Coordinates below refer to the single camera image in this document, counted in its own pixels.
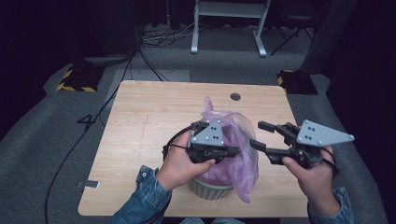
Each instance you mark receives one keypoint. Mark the person's left hand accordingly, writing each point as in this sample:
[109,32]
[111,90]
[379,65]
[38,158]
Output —
[179,165]

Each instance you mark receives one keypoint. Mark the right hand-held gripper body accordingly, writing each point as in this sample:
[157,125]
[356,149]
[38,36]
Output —
[317,135]

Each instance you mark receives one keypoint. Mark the person's left leg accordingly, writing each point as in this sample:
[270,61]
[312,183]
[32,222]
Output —
[191,221]

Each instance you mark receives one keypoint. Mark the black round table grommet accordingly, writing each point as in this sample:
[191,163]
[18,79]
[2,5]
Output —
[235,96]

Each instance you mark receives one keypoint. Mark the purple plastic trash bag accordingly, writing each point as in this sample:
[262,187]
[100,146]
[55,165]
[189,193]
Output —
[239,168]

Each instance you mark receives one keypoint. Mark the person's leg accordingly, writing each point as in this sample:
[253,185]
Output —
[191,221]
[229,221]

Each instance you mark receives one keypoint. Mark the grey tape tab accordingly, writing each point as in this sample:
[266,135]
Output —
[88,184]

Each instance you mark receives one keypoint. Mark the grey curtain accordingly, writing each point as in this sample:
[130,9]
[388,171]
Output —
[330,34]

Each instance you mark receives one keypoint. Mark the yellow black striped base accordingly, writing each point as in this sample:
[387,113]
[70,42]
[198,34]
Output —
[81,81]
[297,82]

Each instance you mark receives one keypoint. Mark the person's right hand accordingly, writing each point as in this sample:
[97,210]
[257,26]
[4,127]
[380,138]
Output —
[317,183]

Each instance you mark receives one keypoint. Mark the white metal desk frame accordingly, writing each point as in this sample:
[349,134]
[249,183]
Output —
[230,9]

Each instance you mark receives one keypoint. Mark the black tripod stand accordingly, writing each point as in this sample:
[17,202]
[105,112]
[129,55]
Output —
[292,34]

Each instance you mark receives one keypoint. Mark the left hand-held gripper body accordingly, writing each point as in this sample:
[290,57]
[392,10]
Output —
[209,135]

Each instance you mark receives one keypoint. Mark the person's right leg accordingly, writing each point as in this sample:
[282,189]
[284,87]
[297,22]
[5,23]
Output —
[229,221]

